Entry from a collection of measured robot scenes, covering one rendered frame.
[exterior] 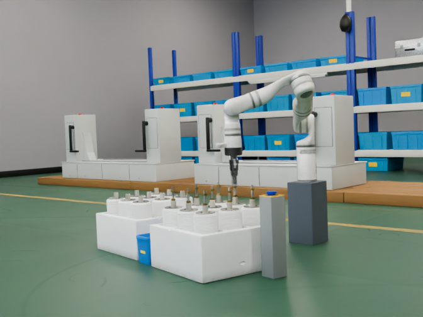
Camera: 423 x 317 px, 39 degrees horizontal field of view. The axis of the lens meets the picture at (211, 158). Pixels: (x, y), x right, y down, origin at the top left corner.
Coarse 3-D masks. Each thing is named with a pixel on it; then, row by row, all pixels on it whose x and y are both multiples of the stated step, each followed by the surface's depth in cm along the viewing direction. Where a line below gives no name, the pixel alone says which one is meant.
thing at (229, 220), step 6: (240, 210) 235; (222, 216) 232; (228, 216) 231; (234, 216) 231; (240, 216) 234; (222, 222) 232; (228, 222) 231; (234, 222) 232; (240, 222) 234; (222, 228) 233; (228, 228) 232; (234, 228) 232
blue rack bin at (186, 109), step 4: (176, 104) 925; (180, 104) 920; (184, 104) 914; (188, 104) 909; (192, 104) 908; (176, 108) 927; (180, 108) 922; (184, 108) 915; (188, 108) 910; (192, 108) 909; (180, 112) 923; (184, 112) 916; (188, 112) 911; (192, 112) 909; (180, 116) 924
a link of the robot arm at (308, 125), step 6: (312, 114) 287; (306, 120) 285; (312, 120) 284; (306, 126) 285; (312, 126) 284; (306, 132) 288; (312, 132) 284; (306, 138) 286; (312, 138) 285; (300, 144) 286; (306, 144) 285; (312, 144) 286
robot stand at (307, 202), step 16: (288, 192) 290; (304, 192) 284; (320, 192) 287; (288, 208) 290; (304, 208) 284; (320, 208) 287; (288, 224) 291; (304, 224) 285; (320, 224) 287; (304, 240) 285; (320, 240) 287
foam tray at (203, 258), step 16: (160, 224) 251; (160, 240) 244; (176, 240) 233; (192, 240) 224; (208, 240) 221; (224, 240) 225; (240, 240) 230; (256, 240) 234; (160, 256) 245; (176, 256) 234; (192, 256) 224; (208, 256) 221; (224, 256) 225; (240, 256) 230; (256, 256) 234; (176, 272) 235; (192, 272) 225; (208, 272) 221; (224, 272) 225; (240, 272) 230
